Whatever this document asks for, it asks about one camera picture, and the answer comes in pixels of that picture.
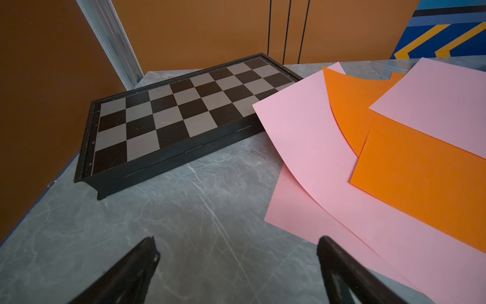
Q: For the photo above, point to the left aluminium corner post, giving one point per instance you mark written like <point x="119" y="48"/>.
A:
<point x="109" y="31"/>

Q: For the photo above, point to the orange curved paper behind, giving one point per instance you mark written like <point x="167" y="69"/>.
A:
<point x="350" y="98"/>

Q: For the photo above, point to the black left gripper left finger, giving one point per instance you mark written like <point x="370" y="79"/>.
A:
<point x="128" y="280"/>

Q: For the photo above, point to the orange paper front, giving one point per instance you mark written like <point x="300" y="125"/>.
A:
<point x="428" y="179"/>

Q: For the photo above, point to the pink paper underneath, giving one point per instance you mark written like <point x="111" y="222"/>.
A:
<point x="294" y="211"/>

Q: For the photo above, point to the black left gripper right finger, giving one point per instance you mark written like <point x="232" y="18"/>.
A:
<point x="346" y="280"/>

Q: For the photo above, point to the black grey chessboard case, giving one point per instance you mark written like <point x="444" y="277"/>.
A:
<point x="137" y="135"/>

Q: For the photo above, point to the pink paper top right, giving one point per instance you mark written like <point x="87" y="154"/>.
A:
<point x="444" y="101"/>

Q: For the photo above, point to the large curved pink paper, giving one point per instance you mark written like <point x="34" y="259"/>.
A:
<point x="301" y="126"/>

